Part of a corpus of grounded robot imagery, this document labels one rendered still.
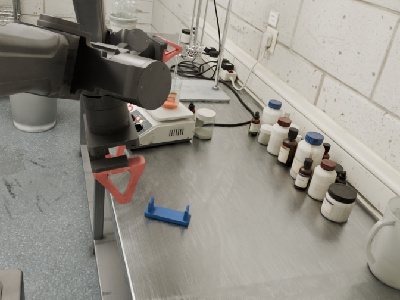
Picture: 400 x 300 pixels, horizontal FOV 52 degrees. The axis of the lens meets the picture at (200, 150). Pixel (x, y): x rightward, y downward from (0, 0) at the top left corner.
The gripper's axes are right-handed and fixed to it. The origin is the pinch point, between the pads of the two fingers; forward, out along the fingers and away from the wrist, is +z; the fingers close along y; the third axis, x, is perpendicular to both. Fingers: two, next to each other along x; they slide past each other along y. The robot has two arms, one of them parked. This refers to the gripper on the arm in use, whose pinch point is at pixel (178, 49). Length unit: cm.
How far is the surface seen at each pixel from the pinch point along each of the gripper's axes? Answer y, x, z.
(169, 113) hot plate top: -5.2, 17.1, -3.9
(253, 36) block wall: 32, 6, 58
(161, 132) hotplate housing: -7.5, 21.3, -7.5
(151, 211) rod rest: -33.7, 25.1, -24.4
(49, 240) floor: 49, 101, -23
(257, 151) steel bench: -20.1, 25.9, 19.4
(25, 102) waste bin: 152, 79, -6
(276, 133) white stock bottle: -23.0, 18.8, 22.4
